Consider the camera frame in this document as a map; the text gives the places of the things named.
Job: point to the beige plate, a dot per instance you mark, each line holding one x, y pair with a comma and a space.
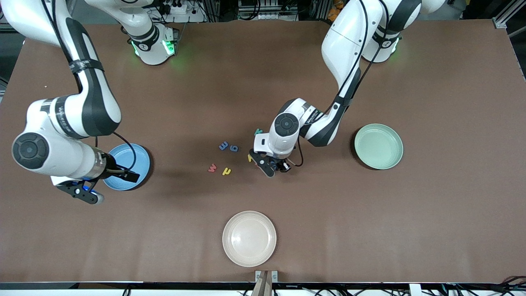
249, 238

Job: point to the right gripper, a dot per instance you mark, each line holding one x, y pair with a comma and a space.
112, 168

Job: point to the grey metal bracket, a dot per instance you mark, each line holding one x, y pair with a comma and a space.
274, 276

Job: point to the blue plate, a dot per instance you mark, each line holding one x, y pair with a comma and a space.
144, 160

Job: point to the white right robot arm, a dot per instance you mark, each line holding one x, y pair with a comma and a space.
65, 156

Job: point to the white power strip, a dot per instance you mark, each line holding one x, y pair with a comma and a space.
185, 18
269, 16

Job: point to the orange snack bags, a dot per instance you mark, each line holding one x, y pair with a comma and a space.
335, 12

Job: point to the blue foam letter E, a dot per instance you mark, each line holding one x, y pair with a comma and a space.
223, 145

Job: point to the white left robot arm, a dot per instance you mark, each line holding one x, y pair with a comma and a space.
345, 45

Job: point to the brown table cover mat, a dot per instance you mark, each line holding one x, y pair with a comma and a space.
263, 82

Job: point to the pale green plate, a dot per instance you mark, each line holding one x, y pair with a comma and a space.
378, 146

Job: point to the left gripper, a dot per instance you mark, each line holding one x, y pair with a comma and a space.
282, 165

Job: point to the red foam letter w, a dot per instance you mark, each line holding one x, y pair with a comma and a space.
212, 168

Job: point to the blue foam letter g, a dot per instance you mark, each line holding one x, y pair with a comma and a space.
234, 148

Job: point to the aluminium frame profile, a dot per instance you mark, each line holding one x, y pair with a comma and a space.
503, 20

